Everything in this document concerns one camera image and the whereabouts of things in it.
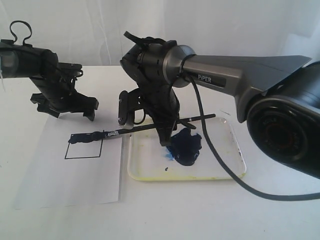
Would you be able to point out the white plastic paint tray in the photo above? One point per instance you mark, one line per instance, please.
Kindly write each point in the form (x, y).
(149, 162)

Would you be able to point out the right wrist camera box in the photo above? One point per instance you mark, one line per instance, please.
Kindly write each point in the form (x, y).
(128, 104)

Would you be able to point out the white paper sheet with square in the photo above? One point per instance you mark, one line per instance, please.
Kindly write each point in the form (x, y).
(63, 174)

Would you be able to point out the dark blue paint blob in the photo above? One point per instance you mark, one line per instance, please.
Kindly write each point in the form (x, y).
(185, 147)

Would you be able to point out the black paintbrush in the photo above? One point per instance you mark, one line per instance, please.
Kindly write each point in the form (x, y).
(102, 135)

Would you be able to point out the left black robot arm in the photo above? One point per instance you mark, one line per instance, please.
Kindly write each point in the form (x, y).
(23, 61)

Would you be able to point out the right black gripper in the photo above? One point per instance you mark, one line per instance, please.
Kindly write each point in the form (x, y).
(161, 104)

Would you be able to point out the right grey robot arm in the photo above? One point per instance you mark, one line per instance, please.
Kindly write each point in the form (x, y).
(278, 97)

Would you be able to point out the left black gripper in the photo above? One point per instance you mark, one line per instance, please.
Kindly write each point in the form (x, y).
(56, 83)

